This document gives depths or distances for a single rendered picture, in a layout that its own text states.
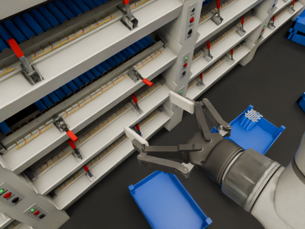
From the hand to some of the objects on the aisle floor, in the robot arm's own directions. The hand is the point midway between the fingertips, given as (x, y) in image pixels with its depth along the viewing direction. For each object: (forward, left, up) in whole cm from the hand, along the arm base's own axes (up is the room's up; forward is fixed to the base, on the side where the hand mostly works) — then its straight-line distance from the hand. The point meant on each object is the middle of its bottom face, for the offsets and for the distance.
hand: (152, 114), depth 52 cm
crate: (-7, -6, -63) cm, 64 cm away
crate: (-4, -57, -56) cm, 80 cm away
